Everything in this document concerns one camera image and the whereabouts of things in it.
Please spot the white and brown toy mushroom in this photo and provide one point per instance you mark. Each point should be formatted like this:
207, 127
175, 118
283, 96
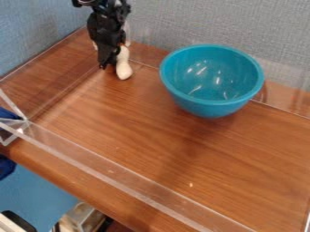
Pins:
122, 67

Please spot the metal frame under table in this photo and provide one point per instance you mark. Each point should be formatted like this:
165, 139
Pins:
82, 219

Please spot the black and white object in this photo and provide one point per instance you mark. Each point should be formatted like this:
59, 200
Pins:
12, 223

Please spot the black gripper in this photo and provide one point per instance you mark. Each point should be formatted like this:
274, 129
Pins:
106, 28

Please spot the blue plastic bowl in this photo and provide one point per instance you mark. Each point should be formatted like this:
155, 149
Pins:
211, 79

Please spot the clear acrylic barrier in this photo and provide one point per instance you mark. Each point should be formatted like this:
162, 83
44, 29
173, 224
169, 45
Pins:
159, 169

